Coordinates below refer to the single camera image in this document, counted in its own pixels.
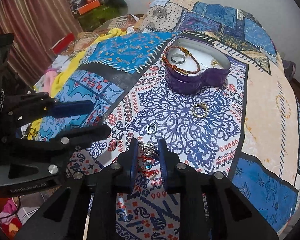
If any green cloth-covered table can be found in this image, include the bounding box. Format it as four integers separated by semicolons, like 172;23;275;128
77;4;128;31

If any brown beaded bracelet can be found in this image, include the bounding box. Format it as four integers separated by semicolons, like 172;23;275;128
161;46;202;76

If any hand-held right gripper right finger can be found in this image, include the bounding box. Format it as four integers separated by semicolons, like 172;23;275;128
157;138;280;240

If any dark green cushion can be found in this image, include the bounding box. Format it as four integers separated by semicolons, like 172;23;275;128
96;0;128;15

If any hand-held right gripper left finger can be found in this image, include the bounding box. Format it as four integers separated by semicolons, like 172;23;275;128
14;138;140;240

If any dark bag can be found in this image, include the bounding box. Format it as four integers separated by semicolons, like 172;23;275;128
281;59;297;81

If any silver openwork ring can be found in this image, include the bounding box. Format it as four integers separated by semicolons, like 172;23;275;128
138;141;157;156

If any gold ring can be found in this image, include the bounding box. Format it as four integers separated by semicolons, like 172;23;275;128
192;102;209;118

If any purple heart-shaped tin box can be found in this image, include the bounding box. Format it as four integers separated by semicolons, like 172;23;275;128
164;37;232;95

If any pink cloth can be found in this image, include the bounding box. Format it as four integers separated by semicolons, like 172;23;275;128
34;67;58;91

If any yellow cloth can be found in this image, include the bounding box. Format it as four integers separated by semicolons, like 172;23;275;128
30;27;127;140

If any blue patchwork quilt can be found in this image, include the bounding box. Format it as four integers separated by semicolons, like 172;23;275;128
34;0;300;240

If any striped brown curtain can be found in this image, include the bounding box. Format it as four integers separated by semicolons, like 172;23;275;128
0;0;83;80

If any red floral blanket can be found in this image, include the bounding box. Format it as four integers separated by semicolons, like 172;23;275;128
0;196;23;233

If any red string bracelet blue bead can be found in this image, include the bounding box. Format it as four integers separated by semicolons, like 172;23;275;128
137;154;158;179

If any red flat box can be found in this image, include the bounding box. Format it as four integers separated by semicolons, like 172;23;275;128
50;33;74;54

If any orange box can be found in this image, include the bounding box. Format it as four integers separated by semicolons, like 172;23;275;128
75;0;102;15

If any silver band ring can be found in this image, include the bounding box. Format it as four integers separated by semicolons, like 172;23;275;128
171;53;186;64

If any red cord bracelet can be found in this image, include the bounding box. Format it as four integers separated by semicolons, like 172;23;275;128
174;45;201;67

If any orange striped blanket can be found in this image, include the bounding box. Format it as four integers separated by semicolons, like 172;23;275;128
72;14;146;53

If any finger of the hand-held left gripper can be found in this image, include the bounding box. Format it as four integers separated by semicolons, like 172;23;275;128
0;124;112;180
4;92;93;128

